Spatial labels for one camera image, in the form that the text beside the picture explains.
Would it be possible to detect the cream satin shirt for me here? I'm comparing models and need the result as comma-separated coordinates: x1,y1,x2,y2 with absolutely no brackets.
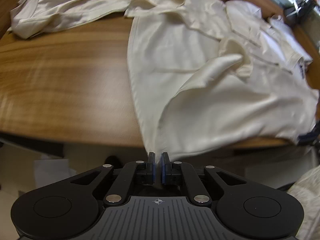
125,0,319,163

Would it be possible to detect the beige garment pile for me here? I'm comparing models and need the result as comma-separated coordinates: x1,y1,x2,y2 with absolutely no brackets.
10,0,131,39

